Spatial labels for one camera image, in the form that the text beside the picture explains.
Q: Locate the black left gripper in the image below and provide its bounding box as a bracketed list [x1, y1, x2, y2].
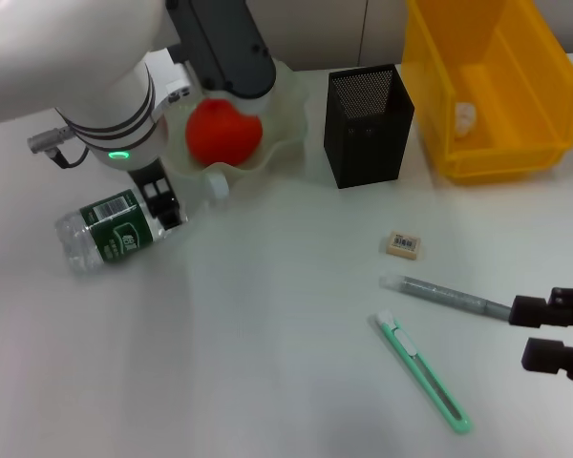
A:
[127, 161, 181, 231]

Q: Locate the clear green-label water bottle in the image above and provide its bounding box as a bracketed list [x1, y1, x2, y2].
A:
[54, 170, 230, 276]

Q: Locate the white paper ball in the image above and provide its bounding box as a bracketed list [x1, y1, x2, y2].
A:
[453, 101, 478, 139]

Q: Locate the grey marker pen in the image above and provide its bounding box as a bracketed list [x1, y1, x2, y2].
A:
[379, 274, 515, 322]

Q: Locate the green utility knife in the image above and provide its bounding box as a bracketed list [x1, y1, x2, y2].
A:
[375, 309, 473, 435]

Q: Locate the pale green wavy fruit plate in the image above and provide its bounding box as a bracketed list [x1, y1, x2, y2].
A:
[160, 59, 309, 192]

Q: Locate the beige eraser with barcode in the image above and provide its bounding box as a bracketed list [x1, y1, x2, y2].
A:
[380, 231, 422, 261]

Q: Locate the black mesh pen holder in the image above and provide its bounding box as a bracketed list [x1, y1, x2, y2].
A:
[323, 63, 415, 191]

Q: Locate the yellow plastic bin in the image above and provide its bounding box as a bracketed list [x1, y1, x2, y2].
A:
[400, 0, 573, 186]

